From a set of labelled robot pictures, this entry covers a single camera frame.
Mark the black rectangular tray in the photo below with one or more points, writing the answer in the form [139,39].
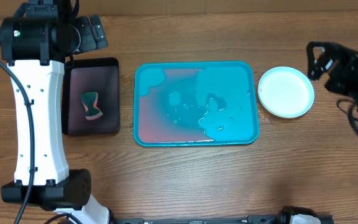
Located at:
[96,74]

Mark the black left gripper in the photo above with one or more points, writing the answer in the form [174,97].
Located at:
[97,37]

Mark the teal plastic serving tray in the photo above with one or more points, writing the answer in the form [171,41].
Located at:
[195,104]

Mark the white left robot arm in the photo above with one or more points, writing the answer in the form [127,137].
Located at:
[35,43]

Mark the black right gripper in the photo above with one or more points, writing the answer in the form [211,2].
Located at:
[324,59]

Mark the light blue plate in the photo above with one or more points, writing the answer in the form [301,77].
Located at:
[285,92]

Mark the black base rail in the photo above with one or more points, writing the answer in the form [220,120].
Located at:
[287,215]

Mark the pink and green sponge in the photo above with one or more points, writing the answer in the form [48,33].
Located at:
[90,102]

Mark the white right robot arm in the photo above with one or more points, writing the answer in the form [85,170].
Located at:
[339,62]

